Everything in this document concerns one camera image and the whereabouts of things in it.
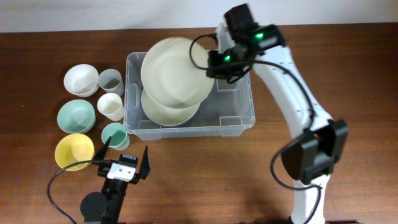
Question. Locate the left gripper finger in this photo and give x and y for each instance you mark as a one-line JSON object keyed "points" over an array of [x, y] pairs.
{"points": [[99, 156], [145, 166]]}

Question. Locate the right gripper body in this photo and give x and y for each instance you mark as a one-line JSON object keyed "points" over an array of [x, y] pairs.
{"points": [[229, 56]]}

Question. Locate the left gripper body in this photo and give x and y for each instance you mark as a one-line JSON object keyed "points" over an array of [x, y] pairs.
{"points": [[102, 170]]}

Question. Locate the mint green small bowl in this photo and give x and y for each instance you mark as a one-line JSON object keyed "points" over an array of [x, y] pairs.
{"points": [[76, 116]]}

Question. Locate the beige bowl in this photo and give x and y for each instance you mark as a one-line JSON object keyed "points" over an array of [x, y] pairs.
{"points": [[166, 116], [171, 73]]}

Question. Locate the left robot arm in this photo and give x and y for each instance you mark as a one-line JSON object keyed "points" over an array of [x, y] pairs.
{"points": [[105, 206]]}

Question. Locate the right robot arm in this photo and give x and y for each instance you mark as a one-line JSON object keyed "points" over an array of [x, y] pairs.
{"points": [[317, 139]]}

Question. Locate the mint green cup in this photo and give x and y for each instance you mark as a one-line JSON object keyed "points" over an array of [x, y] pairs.
{"points": [[119, 137]]}

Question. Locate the yellow small bowl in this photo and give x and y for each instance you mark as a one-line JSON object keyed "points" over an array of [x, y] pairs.
{"points": [[74, 148]]}

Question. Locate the clear plastic storage bin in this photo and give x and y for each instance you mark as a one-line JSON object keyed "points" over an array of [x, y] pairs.
{"points": [[227, 111]]}

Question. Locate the cream cup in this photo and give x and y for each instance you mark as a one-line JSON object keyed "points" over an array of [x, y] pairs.
{"points": [[111, 106]]}

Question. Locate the grey cup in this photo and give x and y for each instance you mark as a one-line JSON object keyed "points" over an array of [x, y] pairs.
{"points": [[110, 81]]}

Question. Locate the white small bowl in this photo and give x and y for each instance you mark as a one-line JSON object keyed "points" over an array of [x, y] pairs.
{"points": [[81, 80]]}

